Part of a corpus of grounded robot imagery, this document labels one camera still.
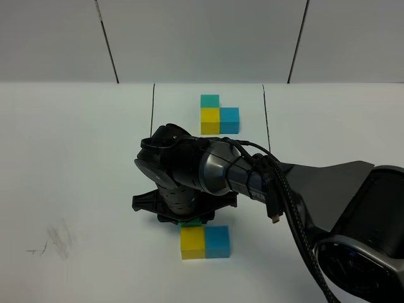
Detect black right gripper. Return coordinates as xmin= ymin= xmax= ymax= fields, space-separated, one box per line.
xmin=132 ymin=186 xmax=237 ymax=225

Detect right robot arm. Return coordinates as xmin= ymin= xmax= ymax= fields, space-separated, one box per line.
xmin=132 ymin=124 xmax=403 ymax=302

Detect yellow template block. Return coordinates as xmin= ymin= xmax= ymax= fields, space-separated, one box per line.
xmin=200 ymin=107 xmax=220 ymax=135

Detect blue template block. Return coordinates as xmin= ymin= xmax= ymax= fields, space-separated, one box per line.
xmin=220 ymin=107 xmax=240 ymax=134

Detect green template block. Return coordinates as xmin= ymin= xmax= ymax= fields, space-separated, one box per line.
xmin=200 ymin=95 xmax=220 ymax=108

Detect black braided cable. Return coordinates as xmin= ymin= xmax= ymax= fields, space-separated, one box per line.
xmin=217 ymin=136 xmax=340 ymax=303

